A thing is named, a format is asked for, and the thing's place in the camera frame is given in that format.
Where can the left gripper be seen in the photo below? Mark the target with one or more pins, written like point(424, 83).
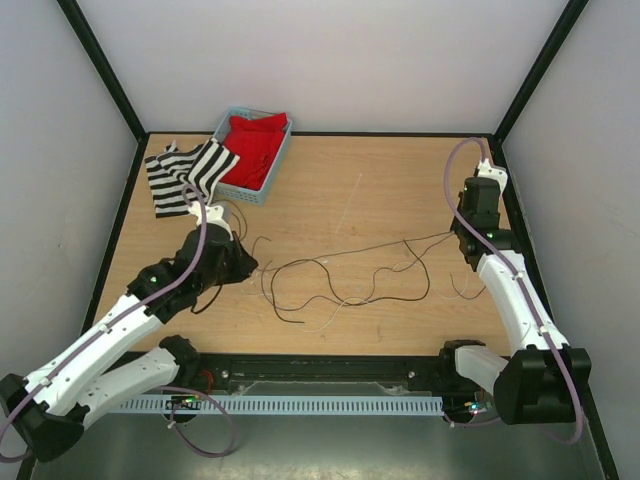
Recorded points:
point(244, 263)

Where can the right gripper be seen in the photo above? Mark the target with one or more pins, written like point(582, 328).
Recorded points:
point(460, 203)

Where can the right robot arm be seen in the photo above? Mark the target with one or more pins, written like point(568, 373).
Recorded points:
point(543, 378)

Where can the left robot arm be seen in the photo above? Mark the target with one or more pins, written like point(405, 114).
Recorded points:
point(53, 406)

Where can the light blue plastic basket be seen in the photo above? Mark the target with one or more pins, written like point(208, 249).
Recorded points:
point(249, 196)

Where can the black white striped cloth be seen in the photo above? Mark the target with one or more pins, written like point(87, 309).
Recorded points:
point(202, 168)

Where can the red cloth in basket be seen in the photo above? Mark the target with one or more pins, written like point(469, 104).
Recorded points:
point(256, 143)

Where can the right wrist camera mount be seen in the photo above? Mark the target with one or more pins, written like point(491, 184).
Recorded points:
point(485, 169)

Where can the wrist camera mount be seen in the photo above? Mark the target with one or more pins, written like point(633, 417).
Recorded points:
point(485, 169)
point(217, 214)

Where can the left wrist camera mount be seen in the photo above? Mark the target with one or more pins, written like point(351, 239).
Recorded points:
point(217, 214)

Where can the light blue cable duct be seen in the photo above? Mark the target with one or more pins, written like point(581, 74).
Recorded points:
point(292, 405)

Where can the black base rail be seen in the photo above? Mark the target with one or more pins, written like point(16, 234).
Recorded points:
point(416, 373)

